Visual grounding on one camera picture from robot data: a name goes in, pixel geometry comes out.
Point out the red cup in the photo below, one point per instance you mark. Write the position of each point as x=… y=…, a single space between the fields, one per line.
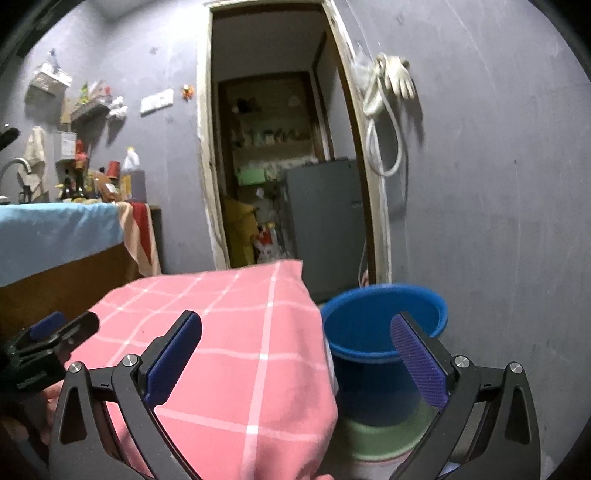
x=113 y=170

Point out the white wall switch panel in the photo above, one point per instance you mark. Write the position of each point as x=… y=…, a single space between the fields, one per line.
x=156 y=101

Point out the orange wall hook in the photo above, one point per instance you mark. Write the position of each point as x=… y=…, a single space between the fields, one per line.
x=187 y=92

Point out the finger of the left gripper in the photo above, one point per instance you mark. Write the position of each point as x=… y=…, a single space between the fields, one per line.
x=47 y=326
x=43 y=360

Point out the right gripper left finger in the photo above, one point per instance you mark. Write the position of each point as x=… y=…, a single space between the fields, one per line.
x=84 y=443

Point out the person left hand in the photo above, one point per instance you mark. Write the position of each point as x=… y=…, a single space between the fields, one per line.
x=40 y=410

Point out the large oil jug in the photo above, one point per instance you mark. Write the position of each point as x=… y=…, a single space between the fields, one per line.
x=132 y=178

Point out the pink checked tablecloth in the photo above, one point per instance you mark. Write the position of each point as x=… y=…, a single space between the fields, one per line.
x=256 y=399

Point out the wall wire shelf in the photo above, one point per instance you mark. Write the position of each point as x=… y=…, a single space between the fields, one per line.
x=94 y=99

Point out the metal grater box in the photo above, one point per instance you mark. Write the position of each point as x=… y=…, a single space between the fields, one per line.
x=64 y=146

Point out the cream rubber gloves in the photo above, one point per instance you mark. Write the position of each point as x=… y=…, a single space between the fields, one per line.
x=389 y=74

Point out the blue plastic bucket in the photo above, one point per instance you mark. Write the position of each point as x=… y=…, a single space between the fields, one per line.
x=375 y=387

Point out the grey washing machine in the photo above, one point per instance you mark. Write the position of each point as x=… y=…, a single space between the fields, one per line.
x=326 y=209

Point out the brown wooden cabinet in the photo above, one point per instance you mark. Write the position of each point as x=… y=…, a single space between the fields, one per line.
x=70 y=289

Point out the blue striped towel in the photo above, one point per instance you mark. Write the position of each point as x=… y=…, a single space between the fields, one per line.
x=38 y=237

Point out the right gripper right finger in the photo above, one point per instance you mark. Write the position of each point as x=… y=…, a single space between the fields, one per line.
x=486 y=424

